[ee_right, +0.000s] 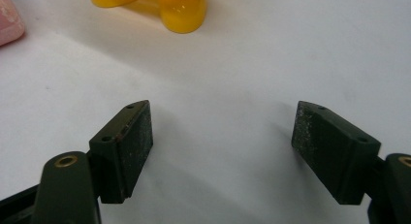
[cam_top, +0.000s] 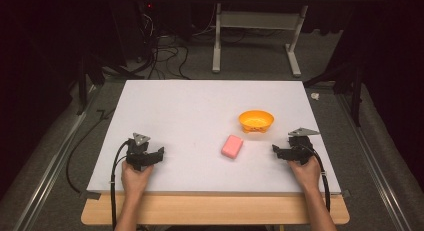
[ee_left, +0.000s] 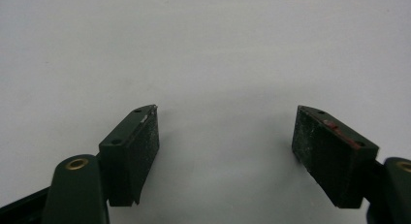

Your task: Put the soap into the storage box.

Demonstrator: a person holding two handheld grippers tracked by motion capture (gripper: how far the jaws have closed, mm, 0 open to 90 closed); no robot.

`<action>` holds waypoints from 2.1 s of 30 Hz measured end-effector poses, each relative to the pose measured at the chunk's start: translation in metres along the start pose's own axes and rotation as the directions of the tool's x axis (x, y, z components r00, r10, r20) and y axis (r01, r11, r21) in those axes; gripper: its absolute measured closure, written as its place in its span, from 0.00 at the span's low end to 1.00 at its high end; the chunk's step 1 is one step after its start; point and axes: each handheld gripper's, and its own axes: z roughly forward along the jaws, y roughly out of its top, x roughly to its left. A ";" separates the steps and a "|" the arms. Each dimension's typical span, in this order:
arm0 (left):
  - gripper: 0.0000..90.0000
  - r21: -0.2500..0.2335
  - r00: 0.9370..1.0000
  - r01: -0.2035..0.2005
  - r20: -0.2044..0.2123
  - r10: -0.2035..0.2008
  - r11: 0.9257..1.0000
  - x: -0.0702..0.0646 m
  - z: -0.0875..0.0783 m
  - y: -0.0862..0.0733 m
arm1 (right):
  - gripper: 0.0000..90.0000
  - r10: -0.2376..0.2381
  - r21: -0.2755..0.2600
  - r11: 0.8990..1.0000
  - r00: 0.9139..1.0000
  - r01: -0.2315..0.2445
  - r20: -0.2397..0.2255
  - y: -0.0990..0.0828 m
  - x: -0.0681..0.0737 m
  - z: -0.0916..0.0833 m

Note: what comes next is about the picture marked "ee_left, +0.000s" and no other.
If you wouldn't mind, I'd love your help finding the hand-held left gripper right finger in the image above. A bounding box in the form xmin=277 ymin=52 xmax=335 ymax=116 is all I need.
xmin=291 ymin=105 xmax=380 ymax=209

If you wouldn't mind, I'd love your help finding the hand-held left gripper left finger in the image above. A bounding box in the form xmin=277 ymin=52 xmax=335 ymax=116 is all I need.
xmin=98 ymin=104 xmax=161 ymax=208

